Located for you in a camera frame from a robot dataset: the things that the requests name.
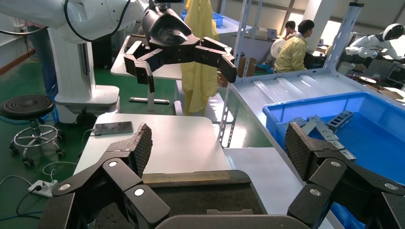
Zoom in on white metal shelf rack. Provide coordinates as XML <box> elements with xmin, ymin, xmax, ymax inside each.
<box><xmin>217</xmin><ymin>0</ymin><xmax>405</xmax><ymax>186</ymax></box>

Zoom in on white power strip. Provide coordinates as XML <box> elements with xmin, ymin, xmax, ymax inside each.
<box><xmin>27</xmin><ymin>179</ymin><xmax>60</xmax><ymax>199</ymax></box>

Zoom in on grey smartphone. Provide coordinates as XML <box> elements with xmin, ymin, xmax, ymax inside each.
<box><xmin>93</xmin><ymin>121</ymin><xmax>135</xmax><ymax>137</ymax></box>

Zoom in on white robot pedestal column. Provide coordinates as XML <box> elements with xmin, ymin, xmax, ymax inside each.
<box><xmin>46</xmin><ymin>27</ymin><xmax>121</xmax><ymax>128</ymax></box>

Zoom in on pale yellow lab coat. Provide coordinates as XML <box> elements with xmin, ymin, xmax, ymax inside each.
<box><xmin>180</xmin><ymin>0</ymin><xmax>220</xmax><ymax>117</ymax></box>

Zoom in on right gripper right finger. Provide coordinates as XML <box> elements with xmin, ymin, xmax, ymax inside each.
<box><xmin>284</xmin><ymin>122</ymin><xmax>405</xmax><ymax>229</ymax></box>

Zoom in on white power cord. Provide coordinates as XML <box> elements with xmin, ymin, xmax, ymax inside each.
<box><xmin>42</xmin><ymin>161</ymin><xmax>78</xmax><ymax>185</ymax></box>

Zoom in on blue fabric cover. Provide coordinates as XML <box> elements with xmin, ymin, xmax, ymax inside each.
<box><xmin>26</xmin><ymin>25</ymin><xmax>58</xmax><ymax>99</ymax></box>

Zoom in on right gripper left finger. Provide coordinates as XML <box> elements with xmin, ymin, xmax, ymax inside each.
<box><xmin>38</xmin><ymin>122</ymin><xmax>171</xmax><ymax>229</ymax></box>

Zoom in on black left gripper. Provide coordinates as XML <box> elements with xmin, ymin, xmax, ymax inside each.
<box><xmin>123</xmin><ymin>7</ymin><xmax>238</xmax><ymax>94</ymax></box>

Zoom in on flat cardboard pieces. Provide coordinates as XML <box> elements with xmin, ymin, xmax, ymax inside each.
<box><xmin>365</xmin><ymin>83</ymin><xmax>405</xmax><ymax>102</ymax></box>

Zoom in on black cable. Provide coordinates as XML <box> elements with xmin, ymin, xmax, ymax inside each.
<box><xmin>0</xmin><ymin>26</ymin><xmax>49</xmax><ymax>36</ymax></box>
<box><xmin>63</xmin><ymin>0</ymin><xmax>132</xmax><ymax>43</ymax></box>

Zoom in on black tray container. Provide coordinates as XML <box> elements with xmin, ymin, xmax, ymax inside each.
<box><xmin>93</xmin><ymin>169</ymin><xmax>267</xmax><ymax>229</ymax></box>

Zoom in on dark computer monitor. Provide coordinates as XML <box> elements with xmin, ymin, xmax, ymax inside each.
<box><xmin>386</xmin><ymin>62</ymin><xmax>405</xmax><ymax>85</ymax></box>

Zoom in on blue plastic bin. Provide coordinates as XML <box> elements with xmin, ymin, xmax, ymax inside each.
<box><xmin>262</xmin><ymin>91</ymin><xmax>405</xmax><ymax>229</ymax></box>

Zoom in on white desk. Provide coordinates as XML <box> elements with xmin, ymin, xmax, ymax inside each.
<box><xmin>110</xmin><ymin>34</ymin><xmax>183</xmax><ymax>112</ymax></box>

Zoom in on black round rolling stool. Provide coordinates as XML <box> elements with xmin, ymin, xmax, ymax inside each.
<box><xmin>0</xmin><ymin>94</ymin><xmax>67</xmax><ymax>168</ymax></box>

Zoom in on dark grey slotted part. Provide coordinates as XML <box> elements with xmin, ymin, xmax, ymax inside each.
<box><xmin>327</xmin><ymin>110</ymin><xmax>355</xmax><ymax>134</ymax></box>

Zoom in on dark-haired seated person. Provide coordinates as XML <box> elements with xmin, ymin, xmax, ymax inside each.
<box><xmin>280</xmin><ymin>20</ymin><xmax>298</xmax><ymax>41</ymax></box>

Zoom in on white humanoid robot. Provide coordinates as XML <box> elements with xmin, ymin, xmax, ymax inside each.
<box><xmin>344</xmin><ymin>22</ymin><xmax>405</xmax><ymax>64</ymax></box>

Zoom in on white round fan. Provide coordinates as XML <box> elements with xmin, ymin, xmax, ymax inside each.
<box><xmin>270</xmin><ymin>38</ymin><xmax>288</xmax><ymax>59</ymax></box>

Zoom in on small blue bin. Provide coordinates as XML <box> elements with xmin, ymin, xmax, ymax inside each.
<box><xmin>181</xmin><ymin>11</ymin><xmax>225</xmax><ymax>27</ymax></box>

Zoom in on cardboard box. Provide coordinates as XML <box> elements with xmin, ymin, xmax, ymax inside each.
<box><xmin>216</xmin><ymin>72</ymin><xmax>229</xmax><ymax>88</ymax></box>
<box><xmin>237</xmin><ymin>56</ymin><xmax>257</xmax><ymax>78</ymax></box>

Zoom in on person in yellow coat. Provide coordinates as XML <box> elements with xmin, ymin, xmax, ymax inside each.
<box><xmin>273</xmin><ymin>19</ymin><xmax>316</xmax><ymax>74</ymax></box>

